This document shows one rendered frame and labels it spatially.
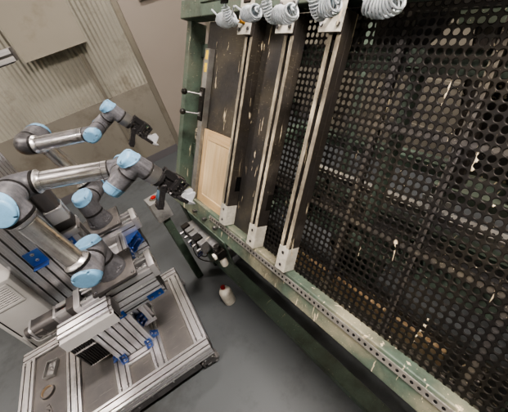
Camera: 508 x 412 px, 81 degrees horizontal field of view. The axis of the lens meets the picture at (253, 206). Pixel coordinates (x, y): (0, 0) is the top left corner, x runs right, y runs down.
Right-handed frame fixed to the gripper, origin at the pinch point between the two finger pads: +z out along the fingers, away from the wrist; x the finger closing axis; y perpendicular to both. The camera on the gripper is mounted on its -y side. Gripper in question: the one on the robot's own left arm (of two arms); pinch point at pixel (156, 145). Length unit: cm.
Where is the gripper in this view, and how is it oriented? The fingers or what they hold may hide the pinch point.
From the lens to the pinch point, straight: 192.7
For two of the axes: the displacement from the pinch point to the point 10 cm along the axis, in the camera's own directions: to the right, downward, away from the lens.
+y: 6.4, -7.7, -0.9
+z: 6.1, 4.3, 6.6
